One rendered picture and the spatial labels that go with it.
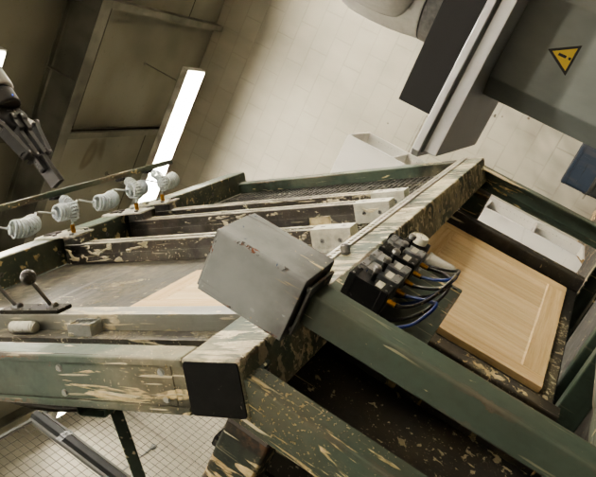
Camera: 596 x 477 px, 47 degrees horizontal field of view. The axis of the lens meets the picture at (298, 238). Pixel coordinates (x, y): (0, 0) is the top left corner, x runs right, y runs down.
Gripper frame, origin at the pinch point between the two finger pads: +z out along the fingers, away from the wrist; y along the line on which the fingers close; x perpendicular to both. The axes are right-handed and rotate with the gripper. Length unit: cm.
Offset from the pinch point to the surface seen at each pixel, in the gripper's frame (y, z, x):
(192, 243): -70, 17, -22
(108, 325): -9.9, 31.3, -18.2
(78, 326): -6.2, 27.9, -22.3
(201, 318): -7.7, 43.9, 4.5
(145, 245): -72, 7, -38
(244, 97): -569, -174, -149
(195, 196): -161, -19, -58
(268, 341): 9, 56, 24
